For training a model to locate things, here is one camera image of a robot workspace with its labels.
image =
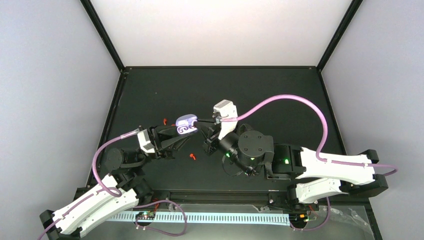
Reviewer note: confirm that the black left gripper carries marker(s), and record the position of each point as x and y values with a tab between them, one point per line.
164	149

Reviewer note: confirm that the light blue slotted cable duct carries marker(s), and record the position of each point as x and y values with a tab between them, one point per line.
278	219

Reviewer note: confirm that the lavender earbud charging case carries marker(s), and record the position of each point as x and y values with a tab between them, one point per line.
184	120

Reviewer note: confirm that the black front frame rail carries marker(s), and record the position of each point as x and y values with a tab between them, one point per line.
258	198

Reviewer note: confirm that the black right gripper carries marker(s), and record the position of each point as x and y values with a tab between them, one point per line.
209	134

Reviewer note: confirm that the black enclosure frame post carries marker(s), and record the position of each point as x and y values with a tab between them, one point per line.
102	32

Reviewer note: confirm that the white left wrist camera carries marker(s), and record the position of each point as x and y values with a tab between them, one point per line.
145	143

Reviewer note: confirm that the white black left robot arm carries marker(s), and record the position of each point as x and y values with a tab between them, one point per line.
122	188

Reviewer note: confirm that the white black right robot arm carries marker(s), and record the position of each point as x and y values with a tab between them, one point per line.
311	175

